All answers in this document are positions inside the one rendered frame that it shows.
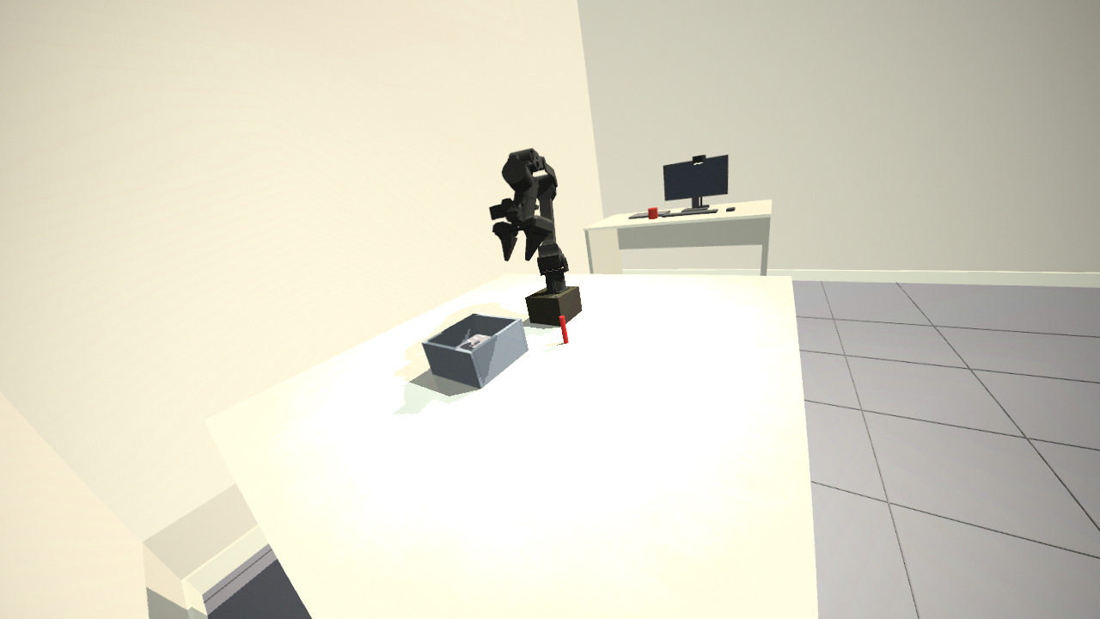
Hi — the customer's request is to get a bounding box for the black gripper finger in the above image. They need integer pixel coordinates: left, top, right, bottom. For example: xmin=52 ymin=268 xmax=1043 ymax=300
xmin=494 ymin=232 xmax=517 ymax=261
xmin=523 ymin=228 xmax=548 ymax=261

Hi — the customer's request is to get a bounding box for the white square plate with hole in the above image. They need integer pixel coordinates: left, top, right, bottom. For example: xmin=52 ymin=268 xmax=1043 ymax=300
xmin=457 ymin=334 xmax=491 ymax=351

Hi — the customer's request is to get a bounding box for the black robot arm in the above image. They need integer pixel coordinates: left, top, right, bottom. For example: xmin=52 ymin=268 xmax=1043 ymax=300
xmin=488 ymin=147 xmax=570 ymax=292

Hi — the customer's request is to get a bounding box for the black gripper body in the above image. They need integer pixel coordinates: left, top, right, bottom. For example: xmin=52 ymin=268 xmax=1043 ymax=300
xmin=492 ymin=195 xmax=553 ymax=236

